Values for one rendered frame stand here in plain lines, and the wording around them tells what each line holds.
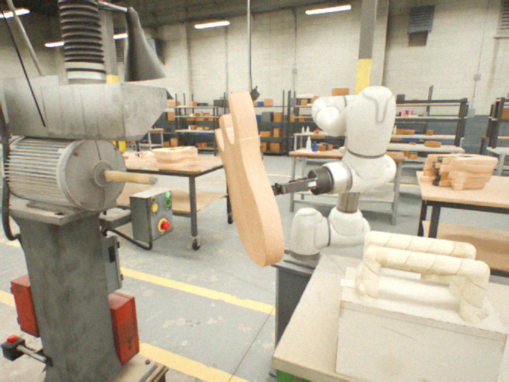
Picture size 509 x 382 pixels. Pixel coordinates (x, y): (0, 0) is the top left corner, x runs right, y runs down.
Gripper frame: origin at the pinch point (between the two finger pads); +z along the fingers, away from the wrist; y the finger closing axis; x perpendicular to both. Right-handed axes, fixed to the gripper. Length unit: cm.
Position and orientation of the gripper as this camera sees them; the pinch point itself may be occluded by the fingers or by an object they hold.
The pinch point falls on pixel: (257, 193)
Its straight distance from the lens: 83.5
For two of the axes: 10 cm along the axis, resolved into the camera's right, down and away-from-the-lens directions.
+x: -1.8, -9.8, -0.4
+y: -2.4, 0.1, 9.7
